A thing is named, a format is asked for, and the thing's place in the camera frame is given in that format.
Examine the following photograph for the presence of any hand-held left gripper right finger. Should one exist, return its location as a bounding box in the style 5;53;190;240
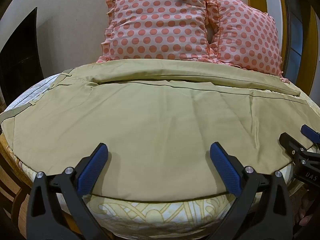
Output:
209;142;293;240

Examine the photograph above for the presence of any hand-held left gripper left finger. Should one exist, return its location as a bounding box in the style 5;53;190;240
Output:
29;143;109;240

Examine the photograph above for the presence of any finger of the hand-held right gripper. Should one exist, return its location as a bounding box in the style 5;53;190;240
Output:
301;124;320;145
279;132;312;157

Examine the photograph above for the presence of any olive green bed sheet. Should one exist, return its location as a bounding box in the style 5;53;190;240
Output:
0;59;313;203

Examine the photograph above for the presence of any person's right hand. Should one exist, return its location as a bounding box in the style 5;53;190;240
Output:
295;191;317;227

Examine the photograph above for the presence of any yellow patterned bed sheet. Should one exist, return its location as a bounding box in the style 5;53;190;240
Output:
5;90;320;240

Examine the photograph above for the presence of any small pink polka-dot pillow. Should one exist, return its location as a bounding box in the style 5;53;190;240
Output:
195;0;290;83

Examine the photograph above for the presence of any large pink polka-dot pillow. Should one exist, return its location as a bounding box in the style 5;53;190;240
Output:
96;0;222;63

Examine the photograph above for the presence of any brown wooden bed frame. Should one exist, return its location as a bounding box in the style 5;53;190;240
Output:
0;140;34;233

